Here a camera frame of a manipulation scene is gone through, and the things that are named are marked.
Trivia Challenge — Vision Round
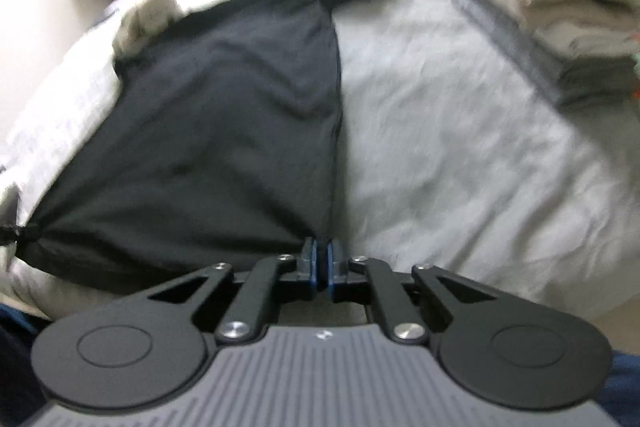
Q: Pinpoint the white plush dog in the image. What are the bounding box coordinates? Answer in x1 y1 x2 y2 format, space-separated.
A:
112 0 181 58

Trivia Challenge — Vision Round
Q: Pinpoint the stack of folded clothes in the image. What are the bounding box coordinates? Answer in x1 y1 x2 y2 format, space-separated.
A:
447 0 640 108

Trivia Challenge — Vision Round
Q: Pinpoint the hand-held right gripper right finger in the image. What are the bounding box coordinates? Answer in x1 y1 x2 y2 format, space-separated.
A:
325 237 501 345

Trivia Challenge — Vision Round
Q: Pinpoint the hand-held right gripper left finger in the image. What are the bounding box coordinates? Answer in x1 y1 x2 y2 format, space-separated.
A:
135 237 321 345

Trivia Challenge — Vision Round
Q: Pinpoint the black shirt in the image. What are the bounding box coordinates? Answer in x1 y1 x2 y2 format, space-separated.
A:
17 0 386 293

